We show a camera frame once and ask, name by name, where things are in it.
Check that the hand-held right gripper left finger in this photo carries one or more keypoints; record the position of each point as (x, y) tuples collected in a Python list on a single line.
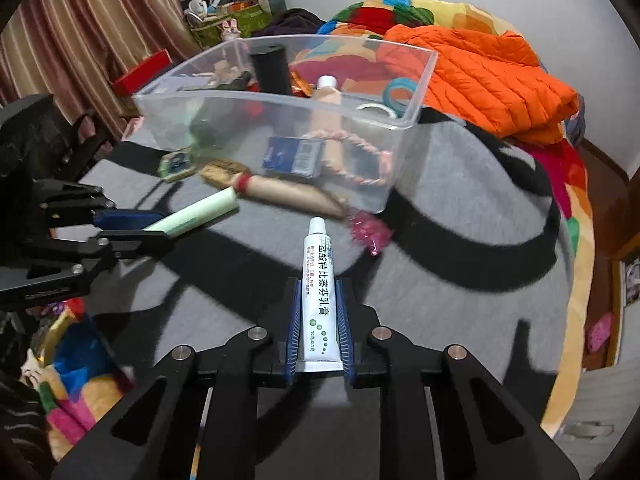
[(294, 320)]

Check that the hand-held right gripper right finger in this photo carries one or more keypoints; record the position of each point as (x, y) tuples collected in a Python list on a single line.
[(344, 320)]

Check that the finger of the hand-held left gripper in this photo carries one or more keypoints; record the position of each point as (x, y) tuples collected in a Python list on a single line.
[(135, 245), (125, 219)]

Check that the white ointment tube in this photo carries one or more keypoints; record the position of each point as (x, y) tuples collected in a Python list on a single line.
[(319, 300)]

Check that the mint green tube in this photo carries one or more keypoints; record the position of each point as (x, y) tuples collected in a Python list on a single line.
[(200, 210)]

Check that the dark green glass bottle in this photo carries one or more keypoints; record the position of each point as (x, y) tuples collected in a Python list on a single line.
[(210, 130)]

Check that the clear plastic storage box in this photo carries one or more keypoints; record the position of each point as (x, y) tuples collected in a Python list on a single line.
[(380, 180)]

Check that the small blue box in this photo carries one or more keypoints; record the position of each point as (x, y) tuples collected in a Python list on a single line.
[(292, 157)]

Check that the dark capped cosmetic bottle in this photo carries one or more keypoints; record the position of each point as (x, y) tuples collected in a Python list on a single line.
[(270, 70)]

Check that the white tape roll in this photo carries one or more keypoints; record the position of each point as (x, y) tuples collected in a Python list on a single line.
[(361, 108)]

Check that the peach cream tube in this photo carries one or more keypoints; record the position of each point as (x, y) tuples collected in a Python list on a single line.
[(327, 105)]

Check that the red paper packet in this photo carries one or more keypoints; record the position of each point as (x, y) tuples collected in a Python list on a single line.
[(300, 85)]

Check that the blue tape roll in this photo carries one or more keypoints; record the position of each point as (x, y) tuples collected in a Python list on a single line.
[(389, 97)]

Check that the small green case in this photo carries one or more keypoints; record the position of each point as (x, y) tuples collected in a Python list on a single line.
[(176, 162)]

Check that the pink sparkly ornament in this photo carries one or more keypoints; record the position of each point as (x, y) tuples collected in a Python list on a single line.
[(367, 230)]

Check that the striped brown curtain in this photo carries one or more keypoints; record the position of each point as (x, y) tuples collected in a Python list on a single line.
[(75, 25)]

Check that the red box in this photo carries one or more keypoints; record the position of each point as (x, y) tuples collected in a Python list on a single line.
[(145, 72)]

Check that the dark striped cloth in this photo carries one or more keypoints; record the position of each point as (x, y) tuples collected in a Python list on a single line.
[(20, 425)]

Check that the pink rabbit toy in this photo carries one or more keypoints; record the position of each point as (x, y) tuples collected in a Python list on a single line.
[(230, 30)]

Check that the green bag of clutter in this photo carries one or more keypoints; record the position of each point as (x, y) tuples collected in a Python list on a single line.
[(250, 25)]

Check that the pink floor item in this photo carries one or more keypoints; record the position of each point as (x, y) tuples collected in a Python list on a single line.
[(601, 332)]

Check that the dark clothes pile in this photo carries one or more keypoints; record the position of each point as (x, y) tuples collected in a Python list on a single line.
[(300, 20)]

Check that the colourful patchwork quilt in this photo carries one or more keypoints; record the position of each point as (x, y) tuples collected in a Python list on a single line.
[(575, 180)]

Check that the orange puffer jacket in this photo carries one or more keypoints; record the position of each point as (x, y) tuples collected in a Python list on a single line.
[(480, 75)]

